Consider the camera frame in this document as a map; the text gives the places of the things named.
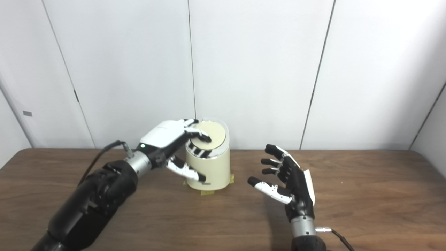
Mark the black wall panel hinge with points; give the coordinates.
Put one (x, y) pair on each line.
(76, 96)

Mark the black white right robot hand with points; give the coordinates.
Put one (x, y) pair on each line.
(299, 191)

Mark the cream round bin lid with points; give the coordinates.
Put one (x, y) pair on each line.
(215, 134)

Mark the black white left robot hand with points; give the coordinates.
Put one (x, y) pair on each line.
(163, 137)

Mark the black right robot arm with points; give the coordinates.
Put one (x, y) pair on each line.
(306, 237)

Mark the cream-colored round bin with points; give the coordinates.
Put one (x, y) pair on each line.
(214, 167)

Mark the small gray wall label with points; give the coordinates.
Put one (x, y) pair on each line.
(27, 113)

